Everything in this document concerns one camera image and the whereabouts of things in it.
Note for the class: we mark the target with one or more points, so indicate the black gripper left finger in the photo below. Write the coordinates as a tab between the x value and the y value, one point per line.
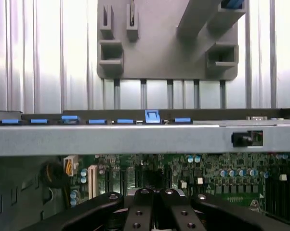
140	211

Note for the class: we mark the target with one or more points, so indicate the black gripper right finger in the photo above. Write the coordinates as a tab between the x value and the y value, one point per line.
181	214

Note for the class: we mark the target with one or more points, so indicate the long black expansion slot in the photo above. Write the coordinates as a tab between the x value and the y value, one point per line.
108	178
122	179

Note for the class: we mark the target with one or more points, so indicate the green motherboard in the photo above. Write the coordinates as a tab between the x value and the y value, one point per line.
207	166

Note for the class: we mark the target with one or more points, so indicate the white expansion slot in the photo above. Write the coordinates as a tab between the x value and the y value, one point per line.
92	180

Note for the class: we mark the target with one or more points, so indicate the open black PC case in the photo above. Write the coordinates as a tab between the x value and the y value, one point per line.
111	142

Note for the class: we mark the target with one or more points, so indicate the white power connector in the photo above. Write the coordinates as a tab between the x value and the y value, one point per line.
69	166

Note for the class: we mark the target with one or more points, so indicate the blue slot clip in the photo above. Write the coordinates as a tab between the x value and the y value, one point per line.
70	119
39	121
10	122
125	121
152	116
182	120
96	122

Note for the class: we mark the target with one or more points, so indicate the grey parts rack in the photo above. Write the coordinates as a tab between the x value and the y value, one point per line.
159	48

